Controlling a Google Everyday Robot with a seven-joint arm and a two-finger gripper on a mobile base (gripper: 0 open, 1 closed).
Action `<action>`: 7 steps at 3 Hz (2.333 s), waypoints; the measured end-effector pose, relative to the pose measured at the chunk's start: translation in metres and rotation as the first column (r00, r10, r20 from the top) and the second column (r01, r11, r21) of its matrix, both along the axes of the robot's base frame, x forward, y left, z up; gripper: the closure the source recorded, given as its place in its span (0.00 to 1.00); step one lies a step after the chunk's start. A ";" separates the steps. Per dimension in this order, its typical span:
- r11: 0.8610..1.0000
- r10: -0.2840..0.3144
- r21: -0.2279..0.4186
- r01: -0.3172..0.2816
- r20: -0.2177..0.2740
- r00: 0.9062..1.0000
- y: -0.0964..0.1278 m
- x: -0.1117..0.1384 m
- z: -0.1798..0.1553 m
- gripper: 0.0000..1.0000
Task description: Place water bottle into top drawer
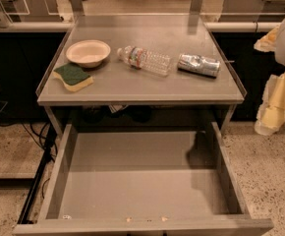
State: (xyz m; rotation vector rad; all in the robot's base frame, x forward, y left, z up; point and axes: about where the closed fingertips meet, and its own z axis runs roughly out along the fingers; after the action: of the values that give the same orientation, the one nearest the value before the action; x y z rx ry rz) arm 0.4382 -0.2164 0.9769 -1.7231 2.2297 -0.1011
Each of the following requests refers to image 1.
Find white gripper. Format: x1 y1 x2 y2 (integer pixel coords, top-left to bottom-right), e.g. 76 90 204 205
254 19 285 136

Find clear plastic water bottle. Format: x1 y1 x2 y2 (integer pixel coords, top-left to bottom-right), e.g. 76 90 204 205
117 46 171 77

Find grey open top drawer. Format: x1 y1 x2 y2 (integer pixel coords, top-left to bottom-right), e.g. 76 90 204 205
14 122 273 236

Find silver crushed can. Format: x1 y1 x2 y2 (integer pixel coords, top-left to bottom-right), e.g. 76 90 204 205
177 54 220 78

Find grey metal cabinet table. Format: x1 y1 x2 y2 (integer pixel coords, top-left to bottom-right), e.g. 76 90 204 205
37 14 246 133

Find white paper bowl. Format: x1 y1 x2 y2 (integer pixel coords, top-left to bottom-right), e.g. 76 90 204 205
66 40 111 68

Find green yellow sponge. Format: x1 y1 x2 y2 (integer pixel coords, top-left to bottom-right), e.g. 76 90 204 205
52 63 93 92

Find black floor cables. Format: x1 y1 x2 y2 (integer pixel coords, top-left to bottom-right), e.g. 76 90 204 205
16 121 58 226

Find white horizontal rail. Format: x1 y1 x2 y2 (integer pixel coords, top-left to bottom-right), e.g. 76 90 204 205
0 22 74 32

